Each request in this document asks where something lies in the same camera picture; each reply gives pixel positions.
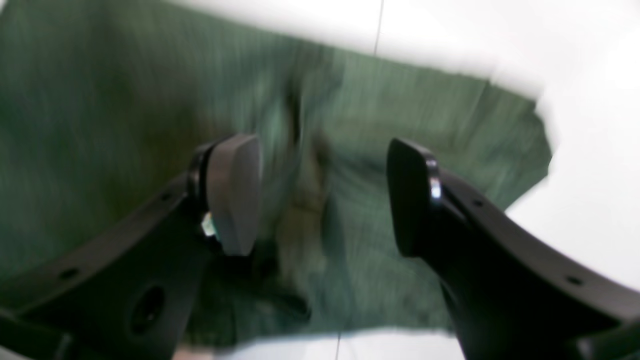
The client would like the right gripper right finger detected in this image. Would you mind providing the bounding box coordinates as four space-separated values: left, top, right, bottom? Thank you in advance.
386 138 640 360

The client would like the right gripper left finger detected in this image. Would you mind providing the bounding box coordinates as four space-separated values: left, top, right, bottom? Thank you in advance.
0 134 261 360

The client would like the dark green t-shirt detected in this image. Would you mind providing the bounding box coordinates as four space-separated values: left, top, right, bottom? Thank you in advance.
0 0 552 349

